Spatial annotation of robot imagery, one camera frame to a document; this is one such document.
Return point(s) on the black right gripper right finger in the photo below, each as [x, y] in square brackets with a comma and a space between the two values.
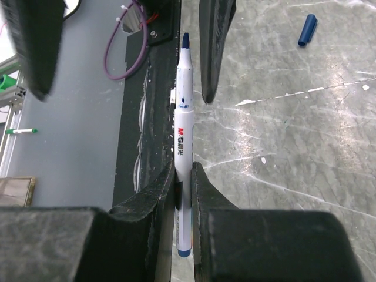
[233, 244]

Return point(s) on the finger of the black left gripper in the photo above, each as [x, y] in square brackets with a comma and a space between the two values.
[36, 30]
[215, 17]

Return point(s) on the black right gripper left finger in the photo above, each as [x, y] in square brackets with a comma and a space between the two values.
[130, 242]

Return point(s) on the blue marker cap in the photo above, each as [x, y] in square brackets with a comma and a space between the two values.
[308, 30]

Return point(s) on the white blue whiteboard marker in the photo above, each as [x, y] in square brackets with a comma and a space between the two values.
[183, 148]

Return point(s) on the green whiteboard marker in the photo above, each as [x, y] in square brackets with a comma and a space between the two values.
[20, 131]

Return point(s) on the aluminium frame profile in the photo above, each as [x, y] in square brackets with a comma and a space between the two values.
[13, 93]

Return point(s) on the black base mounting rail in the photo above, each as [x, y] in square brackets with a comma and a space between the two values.
[145, 136]

